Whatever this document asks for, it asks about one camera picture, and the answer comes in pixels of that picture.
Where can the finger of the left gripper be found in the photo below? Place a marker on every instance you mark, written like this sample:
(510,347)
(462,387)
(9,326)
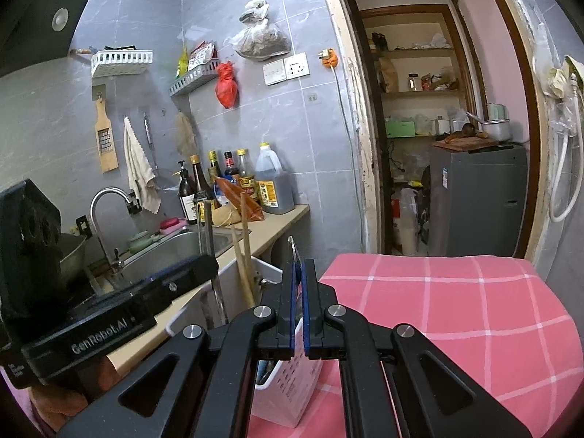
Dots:
(155,292)

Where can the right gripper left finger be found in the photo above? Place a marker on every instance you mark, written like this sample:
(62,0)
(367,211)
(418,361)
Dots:
(198,384)

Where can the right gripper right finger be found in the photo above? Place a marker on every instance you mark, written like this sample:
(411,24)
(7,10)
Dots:
(395,382)

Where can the person left hand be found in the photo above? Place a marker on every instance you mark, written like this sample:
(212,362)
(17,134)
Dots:
(53,406)

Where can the chrome faucet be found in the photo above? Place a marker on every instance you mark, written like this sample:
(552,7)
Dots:
(113,214)

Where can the white perforated utensil basket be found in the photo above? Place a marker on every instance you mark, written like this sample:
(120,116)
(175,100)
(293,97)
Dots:
(283,389)

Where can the pink plaid tablecloth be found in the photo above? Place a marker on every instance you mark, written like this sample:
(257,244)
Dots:
(493,316)

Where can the hanging white towel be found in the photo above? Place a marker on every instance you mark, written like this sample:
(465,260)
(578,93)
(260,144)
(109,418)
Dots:
(141,176)

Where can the orange snack pouch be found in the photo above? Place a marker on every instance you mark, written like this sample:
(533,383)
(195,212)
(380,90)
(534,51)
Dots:
(232,192)

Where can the wooden grater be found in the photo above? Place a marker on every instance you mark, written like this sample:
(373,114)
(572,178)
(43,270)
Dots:
(107,154)

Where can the large oil jug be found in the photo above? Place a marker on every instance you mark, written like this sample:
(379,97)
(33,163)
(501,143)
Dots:
(273,182)

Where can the grey washing machine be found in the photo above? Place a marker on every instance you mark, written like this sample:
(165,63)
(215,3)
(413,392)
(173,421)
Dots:
(477,200)

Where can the red plastic bag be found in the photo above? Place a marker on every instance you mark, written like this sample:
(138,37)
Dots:
(227,89)

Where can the white pot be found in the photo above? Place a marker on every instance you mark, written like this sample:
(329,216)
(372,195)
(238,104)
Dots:
(498,130)

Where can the bag of dried goods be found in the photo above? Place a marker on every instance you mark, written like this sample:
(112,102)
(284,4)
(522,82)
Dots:
(259,39)

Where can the grey wall shelf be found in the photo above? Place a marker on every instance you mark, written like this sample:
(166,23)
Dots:
(195,78)

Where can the white wall basket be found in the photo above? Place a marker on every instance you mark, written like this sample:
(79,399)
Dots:
(107,63)

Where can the white wall socket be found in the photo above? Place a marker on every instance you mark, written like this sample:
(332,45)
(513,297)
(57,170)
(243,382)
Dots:
(285,69)

